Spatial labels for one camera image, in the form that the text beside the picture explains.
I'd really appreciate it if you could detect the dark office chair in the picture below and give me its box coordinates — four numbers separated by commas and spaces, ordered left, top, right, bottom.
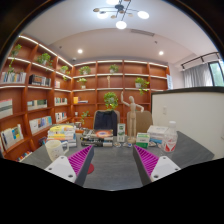
93, 110, 120, 136

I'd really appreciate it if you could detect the white ceramic mug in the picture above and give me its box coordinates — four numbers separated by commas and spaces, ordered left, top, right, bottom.
45, 140, 69, 161

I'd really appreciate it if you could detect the wooden artist mannequin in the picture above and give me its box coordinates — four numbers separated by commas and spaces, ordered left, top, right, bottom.
121, 96, 144, 144

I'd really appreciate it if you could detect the stack of colourful books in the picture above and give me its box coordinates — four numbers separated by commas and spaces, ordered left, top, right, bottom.
47, 124, 77, 147

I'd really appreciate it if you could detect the clear plastic water bottle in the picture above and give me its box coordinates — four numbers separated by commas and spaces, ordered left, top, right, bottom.
162, 121, 178, 153

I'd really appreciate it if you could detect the ceiling chandelier lamp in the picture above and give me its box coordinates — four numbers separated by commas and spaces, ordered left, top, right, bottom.
93, 0, 150, 30

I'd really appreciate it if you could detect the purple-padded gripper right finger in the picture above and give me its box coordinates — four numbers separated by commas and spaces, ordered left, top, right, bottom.
133, 145, 180, 185

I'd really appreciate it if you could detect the potted green plant centre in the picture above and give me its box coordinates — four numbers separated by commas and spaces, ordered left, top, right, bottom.
104, 92, 118, 110

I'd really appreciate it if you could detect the grey window curtain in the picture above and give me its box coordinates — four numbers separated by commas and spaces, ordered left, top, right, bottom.
183, 64, 213, 88

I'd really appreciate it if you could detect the small green white box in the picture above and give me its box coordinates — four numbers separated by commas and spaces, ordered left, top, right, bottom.
136, 133, 150, 148

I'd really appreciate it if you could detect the wooden bookshelf wall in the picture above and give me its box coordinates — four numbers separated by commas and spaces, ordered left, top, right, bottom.
0, 36, 169, 160

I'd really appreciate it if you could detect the white tissue box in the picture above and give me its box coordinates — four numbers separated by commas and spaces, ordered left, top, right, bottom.
147, 125, 168, 144

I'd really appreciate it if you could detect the white partition counter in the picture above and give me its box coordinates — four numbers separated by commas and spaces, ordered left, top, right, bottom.
151, 87, 224, 159

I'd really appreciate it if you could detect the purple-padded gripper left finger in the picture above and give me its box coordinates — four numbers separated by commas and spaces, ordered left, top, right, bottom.
46, 145, 94, 186

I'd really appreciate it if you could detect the red round coaster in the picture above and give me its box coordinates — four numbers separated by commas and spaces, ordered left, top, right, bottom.
87, 163, 94, 174

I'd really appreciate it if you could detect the tan chair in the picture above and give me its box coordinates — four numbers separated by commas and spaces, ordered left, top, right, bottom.
136, 111, 153, 133

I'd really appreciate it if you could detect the green white carton box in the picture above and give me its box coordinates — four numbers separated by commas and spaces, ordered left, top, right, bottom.
117, 123, 125, 142

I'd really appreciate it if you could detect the stack of dark books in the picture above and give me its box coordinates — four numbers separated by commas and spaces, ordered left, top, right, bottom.
80, 129, 113, 147

